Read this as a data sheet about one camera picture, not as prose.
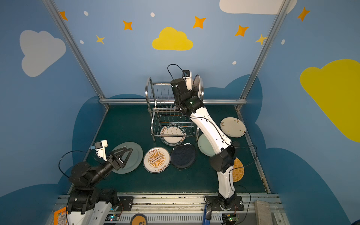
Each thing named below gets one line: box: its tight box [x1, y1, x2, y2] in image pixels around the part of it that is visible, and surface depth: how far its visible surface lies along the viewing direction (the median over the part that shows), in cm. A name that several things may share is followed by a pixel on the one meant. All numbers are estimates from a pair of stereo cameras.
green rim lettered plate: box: [159, 123, 187, 146], surface depth 101 cm
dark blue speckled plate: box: [170, 142, 196, 170], surface depth 93 cm
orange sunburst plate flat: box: [142, 146, 172, 174], surface depth 92 cm
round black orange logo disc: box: [130, 213, 148, 225], surface depth 72 cm
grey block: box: [254, 200, 273, 225], surface depth 72 cm
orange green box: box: [53, 206, 68, 225], surface depth 67 cm
